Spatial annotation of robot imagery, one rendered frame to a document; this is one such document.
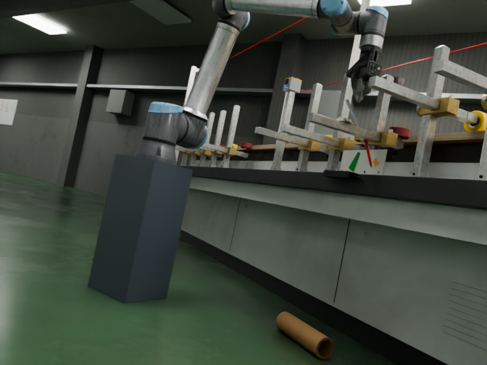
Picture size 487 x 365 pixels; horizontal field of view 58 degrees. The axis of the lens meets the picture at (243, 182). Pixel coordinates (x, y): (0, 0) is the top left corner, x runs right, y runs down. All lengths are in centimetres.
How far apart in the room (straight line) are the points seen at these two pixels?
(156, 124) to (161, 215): 40
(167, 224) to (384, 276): 95
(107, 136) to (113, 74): 147
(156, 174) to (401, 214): 98
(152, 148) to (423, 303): 125
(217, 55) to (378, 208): 103
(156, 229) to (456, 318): 119
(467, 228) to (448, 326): 42
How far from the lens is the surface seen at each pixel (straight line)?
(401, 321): 188
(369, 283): 201
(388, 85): 146
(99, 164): 1038
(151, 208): 188
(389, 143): 174
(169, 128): 197
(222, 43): 216
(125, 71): 1050
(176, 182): 196
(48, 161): 1199
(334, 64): 741
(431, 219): 154
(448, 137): 178
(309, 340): 174
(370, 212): 175
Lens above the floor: 51
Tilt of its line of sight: 2 degrees up
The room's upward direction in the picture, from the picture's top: 11 degrees clockwise
